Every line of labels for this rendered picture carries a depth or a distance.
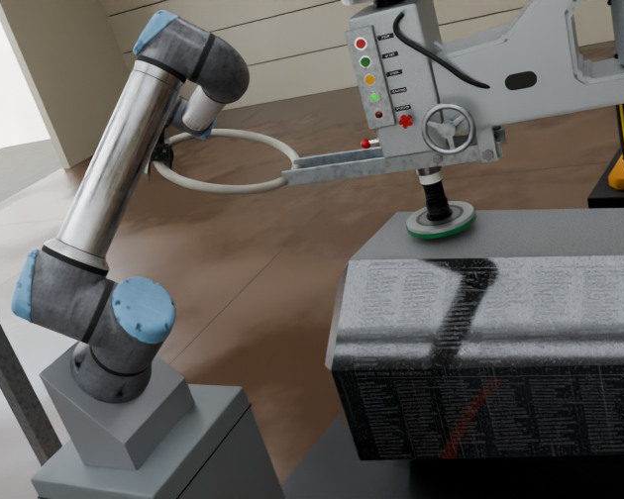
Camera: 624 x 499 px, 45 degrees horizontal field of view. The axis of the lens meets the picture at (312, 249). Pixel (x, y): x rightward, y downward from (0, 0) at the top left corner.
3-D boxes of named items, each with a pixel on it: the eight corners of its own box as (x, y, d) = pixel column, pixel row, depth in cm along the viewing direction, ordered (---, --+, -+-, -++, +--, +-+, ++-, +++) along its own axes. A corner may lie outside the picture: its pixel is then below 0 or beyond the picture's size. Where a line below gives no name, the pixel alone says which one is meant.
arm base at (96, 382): (122, 418, 175) (136, 396, 169) (53, 371, 175) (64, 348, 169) (162, 365, 190) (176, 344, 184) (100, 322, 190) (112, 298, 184)
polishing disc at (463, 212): (427, 204, 254) (426, 201, 253) (485, 204, 240) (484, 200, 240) (394, 233, 239) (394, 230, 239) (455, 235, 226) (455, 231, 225)
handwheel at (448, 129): (484, 140, 216) (473, 88, 211) (479, 151, 208) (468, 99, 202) (433, 149, 222) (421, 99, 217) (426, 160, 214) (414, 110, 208)
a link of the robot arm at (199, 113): (267, 53, 170) (217, 114, 234) (217, 27, 166) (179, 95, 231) (248, 99, 168) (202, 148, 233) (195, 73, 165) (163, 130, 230)
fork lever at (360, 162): (508, 140, 231) (505, 124, 229) (501, 162, 215) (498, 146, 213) (300, 168, 258) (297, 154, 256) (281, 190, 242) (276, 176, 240)
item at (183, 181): (319, 152, 270) (320, 145, 268) (269, 210, 229) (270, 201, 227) (193, 125, 281) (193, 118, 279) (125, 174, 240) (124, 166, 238)
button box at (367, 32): (397, 122, 219) (373, 23, 208) (395, 125, 217) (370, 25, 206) (371, 127, 222) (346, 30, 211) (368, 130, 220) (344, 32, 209)
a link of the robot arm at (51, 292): (78, 348, 161) (222, 29, 164) (-3, 317, 157) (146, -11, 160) (81, 335, 176) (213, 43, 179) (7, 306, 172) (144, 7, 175)
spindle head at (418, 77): (514, 124, 230) (486, -27, 213) (507, 149, 212) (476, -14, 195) (400, 144, 244) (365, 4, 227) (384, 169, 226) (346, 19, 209)
